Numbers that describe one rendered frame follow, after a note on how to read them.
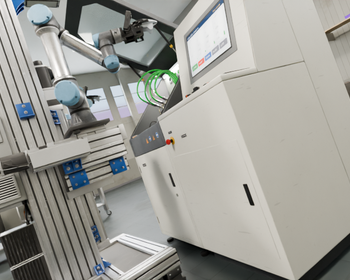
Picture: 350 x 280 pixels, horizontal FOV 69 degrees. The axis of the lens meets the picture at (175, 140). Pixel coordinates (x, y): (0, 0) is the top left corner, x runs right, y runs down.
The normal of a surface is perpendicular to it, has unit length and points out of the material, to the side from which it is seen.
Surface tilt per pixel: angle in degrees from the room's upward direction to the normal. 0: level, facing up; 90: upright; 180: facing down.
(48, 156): 90
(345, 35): 90
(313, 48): 90
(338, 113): 90
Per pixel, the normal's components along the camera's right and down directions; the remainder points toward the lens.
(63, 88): 0.16, 0.06
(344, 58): -0.79, 0.27
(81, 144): 0.51, -0.21
